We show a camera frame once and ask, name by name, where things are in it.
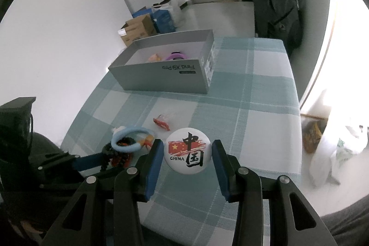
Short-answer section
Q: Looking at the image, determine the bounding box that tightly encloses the light blue hair tie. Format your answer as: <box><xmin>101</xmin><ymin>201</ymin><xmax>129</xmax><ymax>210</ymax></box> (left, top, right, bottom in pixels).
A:
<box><xmin>111</xmin><ymin>125</ymin><xmax>156</xmax><ymax>153</ymax></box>

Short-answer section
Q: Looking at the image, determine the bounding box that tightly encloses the small red hair clip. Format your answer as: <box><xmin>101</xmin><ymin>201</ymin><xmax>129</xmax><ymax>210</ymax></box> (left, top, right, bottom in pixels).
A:
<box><xmin>153</xmin><ymin>112</ymin><xmax>176</xmax><ymax>130</ymax></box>

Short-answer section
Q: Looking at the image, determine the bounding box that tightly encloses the brown cardboard box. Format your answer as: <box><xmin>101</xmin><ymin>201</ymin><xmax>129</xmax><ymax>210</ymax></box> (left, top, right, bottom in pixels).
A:
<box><xmin>118</xmin><ymin>14</ymin><xmax>158</xmax><ymax>47</ymax></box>

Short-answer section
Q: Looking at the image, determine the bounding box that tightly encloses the white plastic bag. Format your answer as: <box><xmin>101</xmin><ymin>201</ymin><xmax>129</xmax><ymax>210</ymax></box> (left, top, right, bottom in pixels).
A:
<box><xmin>310</xmin><ymin>116</ymin><xmax>369</xmax><ymax>187</ymax></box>

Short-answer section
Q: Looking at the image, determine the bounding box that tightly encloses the teal checked tablecloth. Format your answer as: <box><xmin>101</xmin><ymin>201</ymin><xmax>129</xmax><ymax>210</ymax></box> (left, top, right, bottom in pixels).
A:
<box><xmin>60</xmin><ymin>37</ymin><xmax>303</xmax><ymax>246</ymax></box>

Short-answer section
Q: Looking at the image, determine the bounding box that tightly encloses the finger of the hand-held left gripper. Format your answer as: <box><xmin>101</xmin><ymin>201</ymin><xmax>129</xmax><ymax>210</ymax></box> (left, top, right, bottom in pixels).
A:
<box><xmin>71</xmin><ymin>151</ymin><xmax>111</xmax><ymax>172</ymax></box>

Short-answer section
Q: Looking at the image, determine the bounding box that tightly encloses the person's grey trouser leg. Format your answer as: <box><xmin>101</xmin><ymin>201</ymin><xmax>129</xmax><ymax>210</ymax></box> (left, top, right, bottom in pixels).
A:
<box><xmin>321</xmin><ymin>197</ymin><xmax>369</xmax><ymax>246</ymax></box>

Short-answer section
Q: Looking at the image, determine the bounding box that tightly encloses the grey cardboard box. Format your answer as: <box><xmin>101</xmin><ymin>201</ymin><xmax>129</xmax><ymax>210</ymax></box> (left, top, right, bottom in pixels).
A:
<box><xmin>108</xmin><ymin>29</ymin><xmax>216</xmax><ymax>95</ymax></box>

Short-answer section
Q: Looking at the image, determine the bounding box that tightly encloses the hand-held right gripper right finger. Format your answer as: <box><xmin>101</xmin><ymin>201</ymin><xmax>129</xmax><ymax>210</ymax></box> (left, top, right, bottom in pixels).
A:
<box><xmin>211</xmin><ymin>139</ymin><xmax>338</xmax><ymax>246</ymax></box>

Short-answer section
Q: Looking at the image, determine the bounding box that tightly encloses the blue carton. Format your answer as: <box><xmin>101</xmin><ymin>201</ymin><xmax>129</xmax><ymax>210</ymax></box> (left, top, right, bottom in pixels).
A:
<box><xmin>151</xmin><ymin>9</ymin><xmax>177</xmax><ymax>34</ymax></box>

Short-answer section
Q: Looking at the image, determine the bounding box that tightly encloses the black beaded bracelet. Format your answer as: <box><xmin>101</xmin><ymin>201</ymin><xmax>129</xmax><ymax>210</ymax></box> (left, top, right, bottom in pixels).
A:
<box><xmin>101</xmin><ymin>135</ymin><xmax>134</xmax><ymax>170</ymax></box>

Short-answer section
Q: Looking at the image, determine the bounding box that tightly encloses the purple hair ring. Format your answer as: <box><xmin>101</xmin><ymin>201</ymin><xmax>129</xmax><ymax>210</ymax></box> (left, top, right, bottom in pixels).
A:
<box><xmin>165</xmin><ymin>50</ymin><xmax>189</xmax><ymax>61</ymax></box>

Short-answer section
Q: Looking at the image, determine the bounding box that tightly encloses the brown paper bag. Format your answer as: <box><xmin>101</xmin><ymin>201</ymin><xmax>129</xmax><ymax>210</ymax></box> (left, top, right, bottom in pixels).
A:
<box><xmin>303</xmin><ymin>119</ymin><xmax>323</xmax><ymax>154</ymax></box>

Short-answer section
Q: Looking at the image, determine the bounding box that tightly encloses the round white pin badge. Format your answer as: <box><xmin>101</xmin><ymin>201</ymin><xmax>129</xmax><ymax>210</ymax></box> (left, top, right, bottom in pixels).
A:
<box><xmin>164</xmin><ymin>128</ymin><xmax>212</xmax><ymax>174</ymax></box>

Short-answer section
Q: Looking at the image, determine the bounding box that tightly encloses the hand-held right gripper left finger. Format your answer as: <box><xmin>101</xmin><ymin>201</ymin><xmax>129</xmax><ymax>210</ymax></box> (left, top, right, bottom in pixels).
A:
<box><xmin>39</xmin><ymin>139</ymin><xmax>165</xmax><ymax>246</ymax></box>

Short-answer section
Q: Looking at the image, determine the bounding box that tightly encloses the blue bag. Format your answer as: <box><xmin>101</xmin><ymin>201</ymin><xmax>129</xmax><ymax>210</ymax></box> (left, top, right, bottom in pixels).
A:
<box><xmin>132</xmin><ymin>7</ymin><xmax>153</xmax><ymax>19</ymax></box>

